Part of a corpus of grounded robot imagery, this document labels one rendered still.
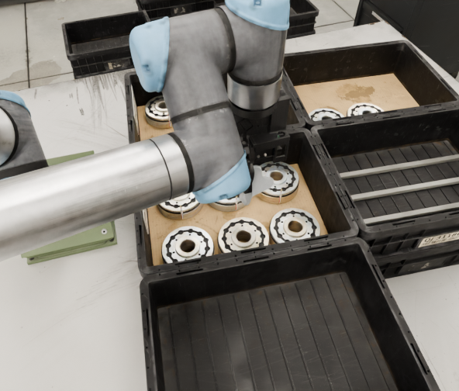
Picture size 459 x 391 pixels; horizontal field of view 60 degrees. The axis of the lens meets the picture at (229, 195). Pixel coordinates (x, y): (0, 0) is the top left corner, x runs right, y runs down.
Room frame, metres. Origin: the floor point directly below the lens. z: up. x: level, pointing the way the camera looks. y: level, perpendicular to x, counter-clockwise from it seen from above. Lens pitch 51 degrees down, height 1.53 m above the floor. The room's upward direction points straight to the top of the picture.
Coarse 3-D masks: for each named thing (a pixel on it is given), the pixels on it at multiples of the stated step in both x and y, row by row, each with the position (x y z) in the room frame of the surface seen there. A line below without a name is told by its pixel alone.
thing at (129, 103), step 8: (128, 72) 0.90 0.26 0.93; (128, 80) 0.87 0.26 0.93; (128, 88) 0.85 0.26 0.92; (288, 88) 0.83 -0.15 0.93; (128, 96) 0.80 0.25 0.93; (288, 96) 0.80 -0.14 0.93; (128, 104) 0.77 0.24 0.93; (296, 104) 0.77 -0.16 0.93; (128, 112) 0.74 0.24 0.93; (296, 112) 0.74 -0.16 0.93; (128, 120) 0.71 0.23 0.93; (304, 120) 0.71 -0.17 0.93; (128, 128) 0.69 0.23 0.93; (288, 128) 0.69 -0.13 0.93; (128, 136) 0.66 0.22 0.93
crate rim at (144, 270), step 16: (304, 128) 0.69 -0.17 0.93; (320, 160) 0.59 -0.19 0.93; (336, 192) 0.50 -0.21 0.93; (352, 224) 0.42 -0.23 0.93; (144, 240) 0.39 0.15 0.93; (304, 240) 0.39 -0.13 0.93; (320, 240) 0.39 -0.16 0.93; (144, 256) 0.36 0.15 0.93; (208, 256) 0.36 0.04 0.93; (224, 256) 0.36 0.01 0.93; (240, 256) 0.36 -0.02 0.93; (144, 272) 0.32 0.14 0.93
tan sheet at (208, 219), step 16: (304, 192) 0.58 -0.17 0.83; (208, 208) 0.54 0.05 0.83; (256, 208) 0.54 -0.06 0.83; (272, 208) 0.54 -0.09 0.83; (288, 208) 0.54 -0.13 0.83; (304, 208) 0.54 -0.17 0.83; (160, 224) 0.49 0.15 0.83; (176, 224) 0.49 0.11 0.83; (192, 224) 0.49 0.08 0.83; (208, 224) 0.49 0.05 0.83; (320, 224) 0.49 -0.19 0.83; (160, 240) 0.45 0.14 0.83; (240, 240) 0.45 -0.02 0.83; (160, 256) 0.42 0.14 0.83
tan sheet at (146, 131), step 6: (138, 108) 0.88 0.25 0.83; (144, 108) 0.88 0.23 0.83; (138, 114) 0.86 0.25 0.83; (144, 114) 0.86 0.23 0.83; (144, 120) 0.83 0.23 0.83; (144, 126) 0.81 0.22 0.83; (150, 126) 0.81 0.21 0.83; (144, 132) 0.79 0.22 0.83; (150, 132) 0.79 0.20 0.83; (156, 132) 0.79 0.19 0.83; (162, 132) 0.79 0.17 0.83; (168, 132) 0.79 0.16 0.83; (144, 138) 0.76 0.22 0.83
